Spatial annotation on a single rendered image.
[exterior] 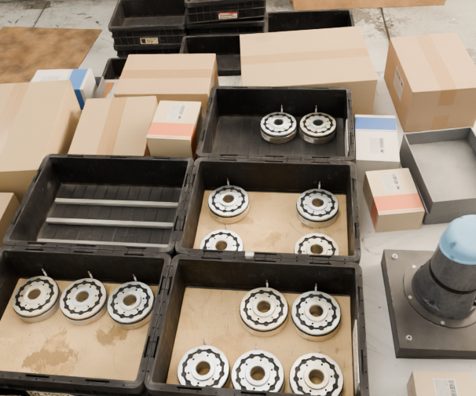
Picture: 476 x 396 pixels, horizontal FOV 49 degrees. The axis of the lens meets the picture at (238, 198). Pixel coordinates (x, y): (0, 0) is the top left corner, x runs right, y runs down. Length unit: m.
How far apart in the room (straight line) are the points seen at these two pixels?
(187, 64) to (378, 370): 1.11
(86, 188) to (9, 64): 2.38
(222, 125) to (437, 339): 0.83
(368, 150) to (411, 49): 0.44
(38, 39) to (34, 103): 2.25
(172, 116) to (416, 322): 0.82
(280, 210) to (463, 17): 2.74
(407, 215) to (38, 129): 1.05
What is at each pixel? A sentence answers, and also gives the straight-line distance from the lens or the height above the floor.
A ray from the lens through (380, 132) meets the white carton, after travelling 1.63.
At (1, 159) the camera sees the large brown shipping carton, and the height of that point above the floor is 0.90.
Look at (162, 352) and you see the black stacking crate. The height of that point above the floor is 0.90.
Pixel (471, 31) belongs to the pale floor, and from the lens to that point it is 3.75.
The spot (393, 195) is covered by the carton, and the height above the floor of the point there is 0.77.
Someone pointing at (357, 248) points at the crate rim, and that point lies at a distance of 1.15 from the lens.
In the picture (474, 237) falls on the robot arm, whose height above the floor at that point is 0.97.
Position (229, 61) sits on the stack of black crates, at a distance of 2.66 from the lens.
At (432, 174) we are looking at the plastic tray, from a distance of 1.58.
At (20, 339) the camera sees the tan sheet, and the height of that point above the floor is 0.83.
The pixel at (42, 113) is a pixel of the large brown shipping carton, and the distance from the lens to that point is 1.67.
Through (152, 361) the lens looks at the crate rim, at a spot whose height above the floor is 0.93.
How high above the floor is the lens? 1.85
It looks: 48 degrees down
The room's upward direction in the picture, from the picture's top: 6 degrees counter-clockwise
